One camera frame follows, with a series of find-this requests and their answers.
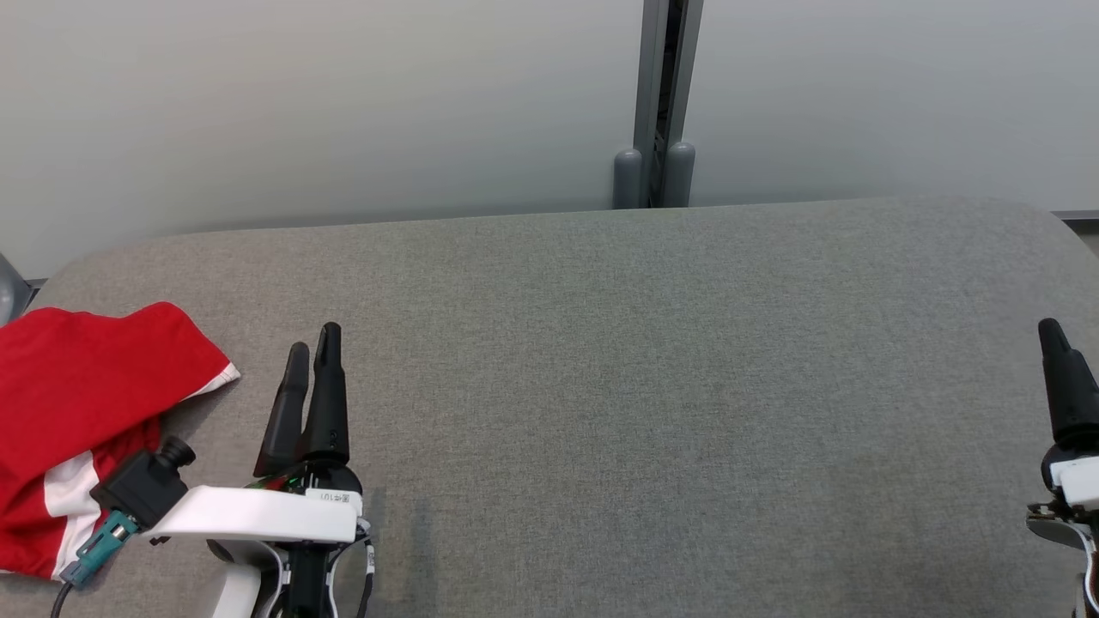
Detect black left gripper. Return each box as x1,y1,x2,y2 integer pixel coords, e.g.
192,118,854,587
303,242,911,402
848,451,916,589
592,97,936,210
254,322,376,618

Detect teal plug camera cable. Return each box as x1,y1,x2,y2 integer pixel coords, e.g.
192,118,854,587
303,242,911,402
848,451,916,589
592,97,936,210
50,511,138,618

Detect red white basketball shorts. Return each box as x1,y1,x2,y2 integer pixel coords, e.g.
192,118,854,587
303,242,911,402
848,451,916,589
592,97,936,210
0,301,241,582

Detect grey metal partition post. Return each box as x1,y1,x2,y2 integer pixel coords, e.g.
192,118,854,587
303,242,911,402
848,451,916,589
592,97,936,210
633,0,705,209

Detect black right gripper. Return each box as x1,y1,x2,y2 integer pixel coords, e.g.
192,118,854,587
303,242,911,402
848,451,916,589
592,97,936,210
1037,318,1099,497

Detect white left camera bracket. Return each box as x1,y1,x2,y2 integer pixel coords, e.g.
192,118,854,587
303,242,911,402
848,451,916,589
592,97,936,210
140,485,363,548

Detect grey cylindrical post cap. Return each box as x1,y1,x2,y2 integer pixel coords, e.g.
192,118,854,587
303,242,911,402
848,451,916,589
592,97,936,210
663,142,696,209
613,148,643,209

